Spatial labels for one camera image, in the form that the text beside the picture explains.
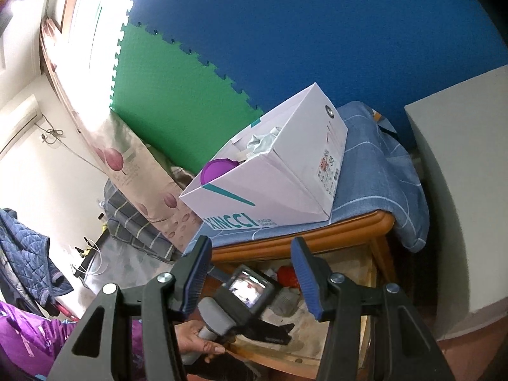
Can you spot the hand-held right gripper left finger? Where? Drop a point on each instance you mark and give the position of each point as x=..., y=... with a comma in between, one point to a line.
x=196, y=280

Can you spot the white air conditioner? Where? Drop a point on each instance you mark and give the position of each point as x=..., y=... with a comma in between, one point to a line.
x=20, y=121

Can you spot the blue foam mat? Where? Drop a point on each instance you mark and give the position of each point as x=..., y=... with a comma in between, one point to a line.
x=317, y=27

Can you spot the grey underwear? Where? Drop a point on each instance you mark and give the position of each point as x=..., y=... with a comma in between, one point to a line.
x=287, y=301

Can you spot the blue quilted jacket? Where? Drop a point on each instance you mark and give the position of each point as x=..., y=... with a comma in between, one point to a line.
x=24, y=246

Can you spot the green foam mat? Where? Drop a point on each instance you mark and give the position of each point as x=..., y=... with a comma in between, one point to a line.
x=166, y=95

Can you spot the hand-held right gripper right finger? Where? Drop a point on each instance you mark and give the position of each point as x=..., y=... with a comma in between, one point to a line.
x=307, y=281

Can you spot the grey plaid bedding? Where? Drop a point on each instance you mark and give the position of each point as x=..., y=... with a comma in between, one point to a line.
x=127, y=214

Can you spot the wooden nightstand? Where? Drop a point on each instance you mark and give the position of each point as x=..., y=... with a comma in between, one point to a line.
x=301, y=240

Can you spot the purple cloth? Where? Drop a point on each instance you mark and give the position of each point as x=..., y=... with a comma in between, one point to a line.
x=216, y=170

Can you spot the person's left hand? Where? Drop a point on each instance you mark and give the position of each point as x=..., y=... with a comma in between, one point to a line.
x=194, y=339

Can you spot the red underwear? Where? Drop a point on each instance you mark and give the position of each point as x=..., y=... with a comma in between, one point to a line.
x=287, y=276

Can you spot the person's purple jacket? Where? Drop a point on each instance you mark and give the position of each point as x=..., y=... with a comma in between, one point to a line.
x=31, y=337

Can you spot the grey cabinet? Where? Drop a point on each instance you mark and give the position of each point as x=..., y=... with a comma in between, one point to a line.
x=468, y=206

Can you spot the white cardboard shoe box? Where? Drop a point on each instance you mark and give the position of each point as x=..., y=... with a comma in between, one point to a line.
x=270, y=190

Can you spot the blue plaid cloth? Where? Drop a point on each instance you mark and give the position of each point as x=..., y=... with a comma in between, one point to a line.
x=369, y=174

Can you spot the light blue underwear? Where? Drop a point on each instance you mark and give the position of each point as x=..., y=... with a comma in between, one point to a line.
x=262, y=141

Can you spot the beige flower print curtain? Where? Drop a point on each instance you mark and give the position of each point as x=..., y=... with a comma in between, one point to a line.
x=135, y=178

